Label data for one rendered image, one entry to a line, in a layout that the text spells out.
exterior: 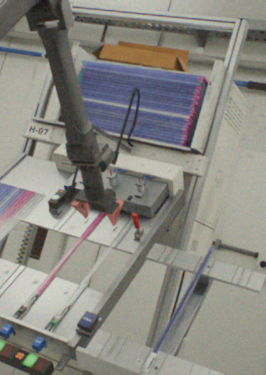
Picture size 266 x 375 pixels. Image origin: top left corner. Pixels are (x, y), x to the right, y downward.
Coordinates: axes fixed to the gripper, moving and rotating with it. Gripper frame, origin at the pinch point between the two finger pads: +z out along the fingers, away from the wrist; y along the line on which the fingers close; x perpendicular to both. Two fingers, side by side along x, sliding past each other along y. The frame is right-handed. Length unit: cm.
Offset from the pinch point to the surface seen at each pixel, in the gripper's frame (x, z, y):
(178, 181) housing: -36.3, 10.5, -8.6
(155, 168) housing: -35.9, 6.9, -0.2
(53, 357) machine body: 23, 45, 12
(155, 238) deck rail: -12.8, 15.9, -10.4
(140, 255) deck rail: -3.1, 14.6, -10.3
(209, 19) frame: -87, -25, -1
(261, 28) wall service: -207, 33, 17
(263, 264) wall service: -121, 131, -14
